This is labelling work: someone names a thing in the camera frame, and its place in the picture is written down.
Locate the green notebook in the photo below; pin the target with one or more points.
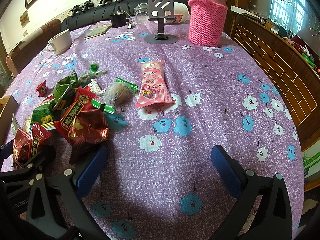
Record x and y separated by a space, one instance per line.
97 31

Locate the clear glass jar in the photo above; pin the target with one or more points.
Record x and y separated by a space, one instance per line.
141 13

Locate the brown armchair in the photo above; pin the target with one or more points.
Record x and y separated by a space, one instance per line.
30 46

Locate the purple floral tablecloth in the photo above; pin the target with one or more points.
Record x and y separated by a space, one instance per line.
159 181

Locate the small red candy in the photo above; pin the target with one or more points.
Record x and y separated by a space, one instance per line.
42 89

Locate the shiny dark red snack bag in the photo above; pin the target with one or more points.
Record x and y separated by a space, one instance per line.
88 127

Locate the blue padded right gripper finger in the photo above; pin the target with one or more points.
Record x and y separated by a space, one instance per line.
262 209

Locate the small black pouch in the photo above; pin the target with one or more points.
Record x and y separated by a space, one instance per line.
119 19

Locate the cardboard tray box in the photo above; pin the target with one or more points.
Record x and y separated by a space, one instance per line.
8 106

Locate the pink My Melody snack packet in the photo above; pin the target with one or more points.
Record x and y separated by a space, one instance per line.
153 88

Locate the clear green-ended pastry packet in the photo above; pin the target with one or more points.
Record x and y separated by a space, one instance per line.
116 93

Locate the wooden brick-pattern cabinet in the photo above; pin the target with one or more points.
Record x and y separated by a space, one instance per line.
294 78

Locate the red black-label snack packet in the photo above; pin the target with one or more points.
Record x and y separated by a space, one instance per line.
82 102

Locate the pink knitted thermos bottle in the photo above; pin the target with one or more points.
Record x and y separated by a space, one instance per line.
207 20

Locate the grey phone stand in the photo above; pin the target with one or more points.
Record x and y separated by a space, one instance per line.
160 11

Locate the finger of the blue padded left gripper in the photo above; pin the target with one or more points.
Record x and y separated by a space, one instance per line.
55 206

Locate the black leather sofa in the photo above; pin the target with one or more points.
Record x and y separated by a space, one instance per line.
97 14

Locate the white ceramic mug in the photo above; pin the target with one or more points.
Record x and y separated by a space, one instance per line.
60 42

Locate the white round container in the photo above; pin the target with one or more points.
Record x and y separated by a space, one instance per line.
181 13

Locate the green yellow-label snack packet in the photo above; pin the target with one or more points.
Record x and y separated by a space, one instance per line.
43 115

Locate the green twisted candy wrapper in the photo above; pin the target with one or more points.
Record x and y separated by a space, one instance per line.
93 73

